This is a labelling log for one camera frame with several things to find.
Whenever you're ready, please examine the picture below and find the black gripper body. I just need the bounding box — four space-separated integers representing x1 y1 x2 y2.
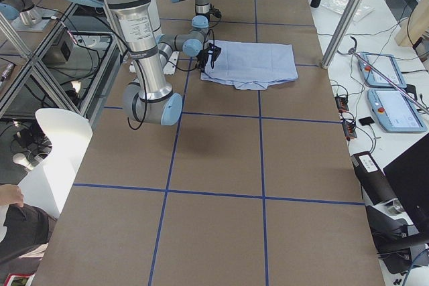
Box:
208 6 222 19
196 43 222 69

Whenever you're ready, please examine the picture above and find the blue striped button shirt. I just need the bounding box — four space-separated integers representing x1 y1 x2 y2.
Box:
200 40 298 90

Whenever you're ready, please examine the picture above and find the clear plastic bag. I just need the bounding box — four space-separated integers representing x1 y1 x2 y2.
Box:
321 0 375 22

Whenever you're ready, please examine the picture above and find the upper blue teach pendant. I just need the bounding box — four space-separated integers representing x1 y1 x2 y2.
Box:
358 52 407 89

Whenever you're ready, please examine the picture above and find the blue teach pendant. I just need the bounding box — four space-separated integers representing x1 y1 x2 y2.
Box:
358 52 407 89
367 88 427 133

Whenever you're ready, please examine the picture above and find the white chair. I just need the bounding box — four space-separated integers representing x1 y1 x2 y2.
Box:
18 108 93 218

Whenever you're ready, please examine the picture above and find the lower blue teach pendant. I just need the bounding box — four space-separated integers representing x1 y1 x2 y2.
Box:
367 88 427 133

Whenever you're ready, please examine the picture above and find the black monitor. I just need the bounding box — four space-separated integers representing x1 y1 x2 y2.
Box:
383 135 429 232

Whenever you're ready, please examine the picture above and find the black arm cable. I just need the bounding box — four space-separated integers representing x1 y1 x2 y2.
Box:
174 27 217 73

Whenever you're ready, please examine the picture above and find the aluminium frame post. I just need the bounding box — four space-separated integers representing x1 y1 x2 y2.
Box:
320 0 362 69

